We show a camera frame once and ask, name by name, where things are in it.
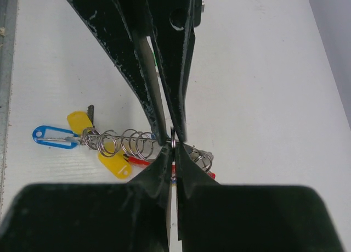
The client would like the aluminium mounting rail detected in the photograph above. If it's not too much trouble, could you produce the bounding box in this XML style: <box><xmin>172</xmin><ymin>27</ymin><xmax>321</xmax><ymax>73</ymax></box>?
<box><xmin>0</xmin><ymin>0</ymin><xmax>20</xmax><ymax>203</ymax></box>

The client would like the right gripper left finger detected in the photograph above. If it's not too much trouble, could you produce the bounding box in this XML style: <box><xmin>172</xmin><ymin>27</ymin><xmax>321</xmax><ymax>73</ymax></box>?
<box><xmin>1</xmin><ymin>145</ymin><xmax>172</xmax><ymax>251</ymax></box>

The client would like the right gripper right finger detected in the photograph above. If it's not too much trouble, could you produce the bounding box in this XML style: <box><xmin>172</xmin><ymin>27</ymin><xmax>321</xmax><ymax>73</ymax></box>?
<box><xmin>174</xmin><ymin>145</ymin><xmax>343</xmax><ymax>251</ymax></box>

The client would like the metal key holder red handle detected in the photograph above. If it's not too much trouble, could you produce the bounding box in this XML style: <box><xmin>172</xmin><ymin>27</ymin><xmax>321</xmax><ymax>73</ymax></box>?
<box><xmin>32</xmin><ymin>103</ymin><xmax>217</xmax><ymax>181</ymax></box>

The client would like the green tagged key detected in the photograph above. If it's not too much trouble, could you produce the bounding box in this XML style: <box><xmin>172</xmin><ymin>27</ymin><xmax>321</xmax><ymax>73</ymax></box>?
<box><xmin>153</xmin><ymin>53</ymin><xmax>158</xmax><ymax>72</ymax></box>

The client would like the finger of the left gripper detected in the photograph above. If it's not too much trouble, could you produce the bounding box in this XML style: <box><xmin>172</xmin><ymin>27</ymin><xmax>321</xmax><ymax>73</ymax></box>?
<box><xmin>146</xmin><ymin>0</ymin><xmax>202</xmax><ymax>142</ymax></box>
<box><xmin>67</xmin><ymin>0</ymin><xmax>167</xmax><ymax>145</ymax></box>

